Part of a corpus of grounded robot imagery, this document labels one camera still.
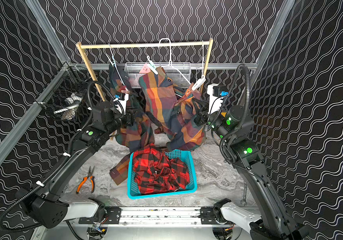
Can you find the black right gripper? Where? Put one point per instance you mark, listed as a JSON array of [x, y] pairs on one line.
[[201, 119]]

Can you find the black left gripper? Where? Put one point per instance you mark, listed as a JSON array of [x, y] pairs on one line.
[[128, 119]]

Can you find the multicolour plaid shirt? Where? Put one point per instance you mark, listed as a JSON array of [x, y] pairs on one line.
[[136, 131], [171, 109]]

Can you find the white clothespin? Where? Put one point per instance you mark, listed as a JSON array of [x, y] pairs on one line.
[[198, 83]]

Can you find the red black plaid shirt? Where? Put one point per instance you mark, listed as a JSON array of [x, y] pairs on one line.
[[156, 173]]

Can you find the white wire hanger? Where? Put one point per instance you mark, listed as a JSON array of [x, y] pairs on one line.
[[202, 61]]

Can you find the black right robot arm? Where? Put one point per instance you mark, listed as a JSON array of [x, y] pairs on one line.
[[244, 156]]

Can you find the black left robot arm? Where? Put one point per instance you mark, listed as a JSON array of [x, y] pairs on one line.
[[42, 202]]

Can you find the teal plastic basket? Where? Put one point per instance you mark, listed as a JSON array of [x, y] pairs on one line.
[[185, 156]]

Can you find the pink triangular item in basket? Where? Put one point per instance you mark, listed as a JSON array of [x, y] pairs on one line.
[[145, 69]]

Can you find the green clothespin middle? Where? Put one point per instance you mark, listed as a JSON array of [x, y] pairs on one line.
[[151, 65]]

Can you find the wooden clothes rack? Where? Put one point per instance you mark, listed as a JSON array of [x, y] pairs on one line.
[[81, 48]]

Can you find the steel wrench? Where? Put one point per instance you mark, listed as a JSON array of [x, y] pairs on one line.
[[243, 201]]

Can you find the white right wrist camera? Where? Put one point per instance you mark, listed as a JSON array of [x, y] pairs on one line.
[[216, 94]]

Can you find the white wire mesh basket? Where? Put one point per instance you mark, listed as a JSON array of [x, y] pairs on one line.
[[132, 69]]

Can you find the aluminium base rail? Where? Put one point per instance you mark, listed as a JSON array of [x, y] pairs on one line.
[[159, 216]]

